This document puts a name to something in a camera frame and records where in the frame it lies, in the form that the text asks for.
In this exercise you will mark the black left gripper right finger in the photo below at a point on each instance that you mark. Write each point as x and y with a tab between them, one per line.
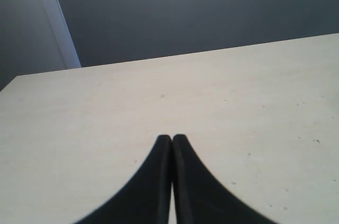
199	197

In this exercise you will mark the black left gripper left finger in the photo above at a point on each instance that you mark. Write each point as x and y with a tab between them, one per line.
146	197

